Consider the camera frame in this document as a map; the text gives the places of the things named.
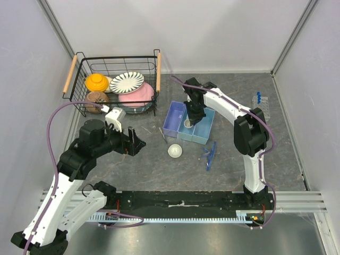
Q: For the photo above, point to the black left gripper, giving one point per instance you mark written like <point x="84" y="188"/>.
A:
<point x="132" y="144"/>

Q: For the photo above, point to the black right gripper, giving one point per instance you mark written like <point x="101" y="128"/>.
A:
<point x="194" y="118"/>

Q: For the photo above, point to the small white cup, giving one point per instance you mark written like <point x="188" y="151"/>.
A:
<point x="187" y="124"/>

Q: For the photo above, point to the clear acrylic tube rack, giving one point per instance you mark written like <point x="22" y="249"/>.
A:
<point x="264" y="106"/>

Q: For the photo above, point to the light blue front bin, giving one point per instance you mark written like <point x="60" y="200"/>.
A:
<point x="202" y="129"/>

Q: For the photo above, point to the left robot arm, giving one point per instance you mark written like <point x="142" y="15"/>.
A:
<point x="51" y="229"/>

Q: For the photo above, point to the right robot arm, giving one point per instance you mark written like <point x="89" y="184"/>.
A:
<point x="250" y="134"/>

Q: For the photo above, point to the white dome lid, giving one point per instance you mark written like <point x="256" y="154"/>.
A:
<point x="175" y="150"/>

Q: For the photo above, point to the pink plate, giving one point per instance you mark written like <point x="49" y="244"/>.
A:
<point x="137" y="98"/>

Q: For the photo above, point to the brown ceramic bowl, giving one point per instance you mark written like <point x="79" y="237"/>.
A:
<point x="95" y="97"/>

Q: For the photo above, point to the cream bowl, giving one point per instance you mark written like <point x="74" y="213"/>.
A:
<point x="108" y="90"/>

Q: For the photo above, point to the striped white plate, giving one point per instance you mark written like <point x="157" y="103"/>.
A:
<point x="127" y="82"/>

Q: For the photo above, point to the yellow bowl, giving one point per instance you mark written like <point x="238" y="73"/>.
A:
<point x="97" y="82"/>

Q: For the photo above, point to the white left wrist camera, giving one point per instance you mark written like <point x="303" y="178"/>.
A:
<point x="114" y="116"/>

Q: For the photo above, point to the black wire basket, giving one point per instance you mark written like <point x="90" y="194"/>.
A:
<point x="149" y="65"/>

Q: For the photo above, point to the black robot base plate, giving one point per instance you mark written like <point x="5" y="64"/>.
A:
<point x="187" y="203"/>

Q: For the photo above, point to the light blue cable duct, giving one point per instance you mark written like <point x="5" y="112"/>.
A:
<point x="239" y="218"/>

